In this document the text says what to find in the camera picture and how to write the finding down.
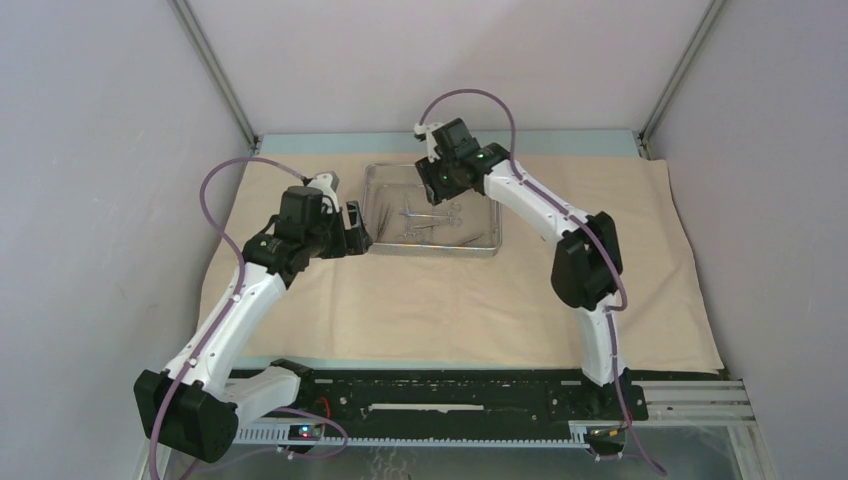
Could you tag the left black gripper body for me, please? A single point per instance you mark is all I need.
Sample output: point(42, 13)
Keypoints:
point(328, 238)

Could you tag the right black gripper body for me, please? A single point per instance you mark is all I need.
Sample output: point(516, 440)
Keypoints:
point(439, 177)

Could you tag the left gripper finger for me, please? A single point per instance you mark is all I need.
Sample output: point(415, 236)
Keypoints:
point(355, 217)
point(357, 242)

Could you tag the beige wrapping cloth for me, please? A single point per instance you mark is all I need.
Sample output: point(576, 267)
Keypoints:
point(501, 311)

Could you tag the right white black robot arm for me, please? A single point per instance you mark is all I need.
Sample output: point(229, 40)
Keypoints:
point(587, 266)

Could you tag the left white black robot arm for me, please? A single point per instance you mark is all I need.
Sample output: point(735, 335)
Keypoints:
point(191, 406)

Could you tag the metal mesh instrument tray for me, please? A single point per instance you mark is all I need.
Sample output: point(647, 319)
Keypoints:
point(402, 222)

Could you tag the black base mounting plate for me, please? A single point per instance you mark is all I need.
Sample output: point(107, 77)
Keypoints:
point(465, 405)

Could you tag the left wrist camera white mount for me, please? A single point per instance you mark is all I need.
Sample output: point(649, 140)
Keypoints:
point(327, 183)

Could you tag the aluminium frame rail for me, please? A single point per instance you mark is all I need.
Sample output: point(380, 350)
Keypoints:
point(670, 403)

